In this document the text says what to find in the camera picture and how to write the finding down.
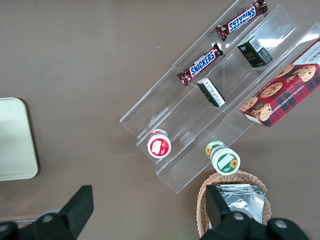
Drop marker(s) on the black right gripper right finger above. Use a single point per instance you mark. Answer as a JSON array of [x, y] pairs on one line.
[[220, 220]]

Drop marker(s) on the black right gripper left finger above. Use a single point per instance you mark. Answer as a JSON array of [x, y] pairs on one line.
[[67, 217]]

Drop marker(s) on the oval tan wicker basket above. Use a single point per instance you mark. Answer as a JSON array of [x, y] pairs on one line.
[[201, 208]]

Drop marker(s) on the beige plastic tray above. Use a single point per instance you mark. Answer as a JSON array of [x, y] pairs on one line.
[[15, 140]]

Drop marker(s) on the silver foil pouch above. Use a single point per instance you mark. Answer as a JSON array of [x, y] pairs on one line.
[[245, 202]]

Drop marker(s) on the green lid yogurt cup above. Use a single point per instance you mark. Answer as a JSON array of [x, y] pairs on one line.
[[225, 161]]

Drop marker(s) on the red lid yogurt cup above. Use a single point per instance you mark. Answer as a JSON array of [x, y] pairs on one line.
[[158, 147]]

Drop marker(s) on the clear acrylic stepped display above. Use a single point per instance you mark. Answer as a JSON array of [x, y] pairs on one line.
[[175, 105]]

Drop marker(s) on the small black carton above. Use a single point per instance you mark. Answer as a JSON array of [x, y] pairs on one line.
[[212, 93], [253, 53]]

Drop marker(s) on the red tartan cookie box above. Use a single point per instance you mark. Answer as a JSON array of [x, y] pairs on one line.
[[282, 100]]

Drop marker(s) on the Snickers chocolate bar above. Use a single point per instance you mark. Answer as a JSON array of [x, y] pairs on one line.
[[201, 65], [241, 20]]

